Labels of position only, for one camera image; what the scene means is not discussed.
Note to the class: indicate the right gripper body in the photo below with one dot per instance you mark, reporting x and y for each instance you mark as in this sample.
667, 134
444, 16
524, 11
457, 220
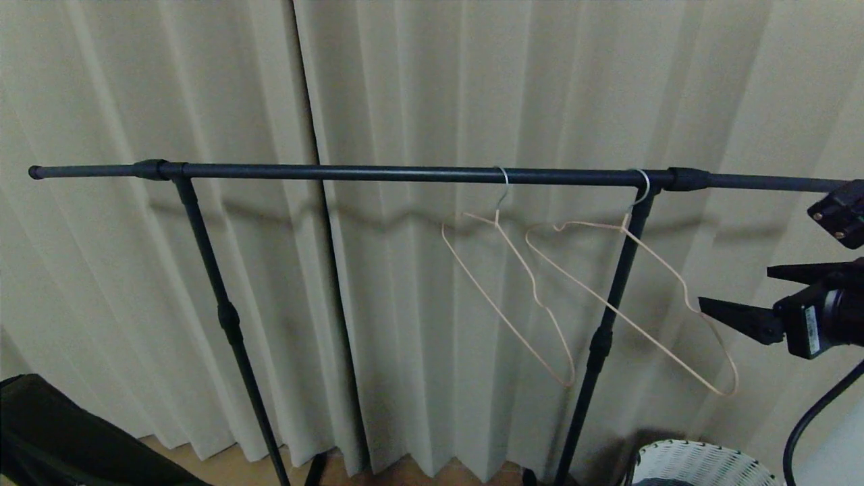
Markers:
837, 317

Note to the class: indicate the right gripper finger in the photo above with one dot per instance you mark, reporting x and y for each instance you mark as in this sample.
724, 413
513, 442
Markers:
823, 271
756, 322

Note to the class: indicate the pink clothes hanger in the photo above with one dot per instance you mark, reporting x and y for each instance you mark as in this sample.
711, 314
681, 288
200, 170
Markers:
497, 217
625, 224

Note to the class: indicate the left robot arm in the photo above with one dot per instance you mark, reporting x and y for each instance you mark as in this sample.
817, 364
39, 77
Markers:
54, 439

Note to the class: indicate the white laundry basket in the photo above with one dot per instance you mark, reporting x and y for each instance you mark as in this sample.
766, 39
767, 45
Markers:
702, 462

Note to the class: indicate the black clothes rack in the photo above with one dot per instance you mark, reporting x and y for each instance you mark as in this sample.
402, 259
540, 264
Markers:
405, 174

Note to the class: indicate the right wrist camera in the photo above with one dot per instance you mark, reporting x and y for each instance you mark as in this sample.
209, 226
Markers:
840, 212

